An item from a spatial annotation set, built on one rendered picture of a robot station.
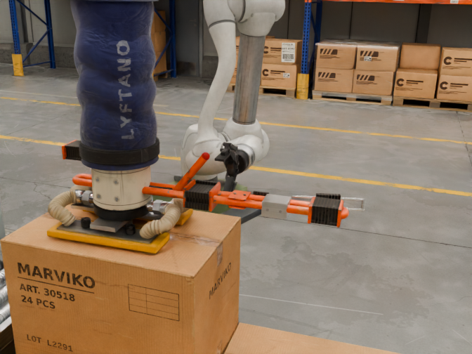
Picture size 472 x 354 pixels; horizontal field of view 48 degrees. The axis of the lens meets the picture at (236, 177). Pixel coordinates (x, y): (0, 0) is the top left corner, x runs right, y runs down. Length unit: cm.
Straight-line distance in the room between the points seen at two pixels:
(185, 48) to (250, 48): 847
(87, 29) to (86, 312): 77
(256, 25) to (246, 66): 17
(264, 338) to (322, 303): 126
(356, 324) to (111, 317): 166
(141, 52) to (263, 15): 76
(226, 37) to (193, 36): 852
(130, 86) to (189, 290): 55
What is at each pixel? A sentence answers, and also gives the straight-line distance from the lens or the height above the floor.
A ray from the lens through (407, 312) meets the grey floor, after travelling 312.
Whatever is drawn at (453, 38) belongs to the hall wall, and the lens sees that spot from 977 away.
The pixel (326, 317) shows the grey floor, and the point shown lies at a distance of 297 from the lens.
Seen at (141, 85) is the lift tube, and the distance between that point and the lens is 146.
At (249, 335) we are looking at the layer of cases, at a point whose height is 54.
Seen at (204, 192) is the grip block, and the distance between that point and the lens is 146.
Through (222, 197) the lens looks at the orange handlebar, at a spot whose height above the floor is 109.
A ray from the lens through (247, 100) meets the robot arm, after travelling 222.
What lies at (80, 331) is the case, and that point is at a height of 69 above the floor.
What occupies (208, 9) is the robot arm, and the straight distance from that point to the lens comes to 203.
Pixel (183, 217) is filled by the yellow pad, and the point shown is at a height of 97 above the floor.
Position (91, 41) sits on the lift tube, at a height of 150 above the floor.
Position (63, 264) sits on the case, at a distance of 158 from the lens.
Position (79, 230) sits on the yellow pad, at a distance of 159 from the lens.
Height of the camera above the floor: 164
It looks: 19 degrees down
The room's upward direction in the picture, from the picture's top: 1 degrees clockwise
